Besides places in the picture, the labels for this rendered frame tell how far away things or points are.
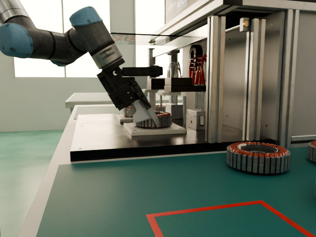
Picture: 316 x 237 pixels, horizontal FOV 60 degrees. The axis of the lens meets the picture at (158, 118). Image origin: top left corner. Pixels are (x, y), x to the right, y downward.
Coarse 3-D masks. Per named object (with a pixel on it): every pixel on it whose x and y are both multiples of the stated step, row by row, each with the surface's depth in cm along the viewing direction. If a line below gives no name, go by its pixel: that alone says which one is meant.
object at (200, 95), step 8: (168, 80) 78; (176, 80) 76; (184, 80) 77; (168, 88) 78; (176, 88) 76; (184, 88) 77; (192, 88) 77; (200, 88) 78; (200, 96) 82; (200, 104) 82
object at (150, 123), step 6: (156, 114) 82; (162, 114) 76; (168, 114) 77; (150, 120) 74; (162, 120) 74; (168, 120) 76; (138, 126) 77; (144, 126) 75; (150, 126) 74; (156, 126) 74; (162, 126) 75
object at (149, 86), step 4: (148, 80) 103; (152, 80) 99; (156, 80) 100; (160, 80) 100; (164, 80) 100; (148, 84) 104; (152, 84) 99; (156, 84) 100; (160, 84) 100; (164, 84) 101; (148, 88) 103; (152, 88) 99; (156, 88) 100; (160, 88) 100; (148, 92) 100; (172, 96) 107; (176, 96) 103; (172, 100) 107; (176, 100) 103
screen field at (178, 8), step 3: (177, 0) 93; (180, 0) 91; (183, 0) 88; (186, 0) 85; (177, 3) 94; (180, 3) 91; (183, 3) 88; (186, 3) 86; (177, 6) 94; (180, 6) 91; (183, 6) 88; (177, 9) 94; (180, 9) 91; (177, 12) 94
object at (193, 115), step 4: (188, 112) 85; (192, 112) 81; (196, 112) 79; (200, 112) 79; (204, 112) 79; (188, 116) 85; (192, 116) 81; (196, 116) 79; (204, 116) 79; (188, 120) 85; (192, 120) 82; (196, 120) 79; (204, 120) 79; (188, 124) 85; (192, 124) 82; (196, 124) 79; (204, 124) 80; (196, 128) 79; (200, 128) 79; (204, 128) 80
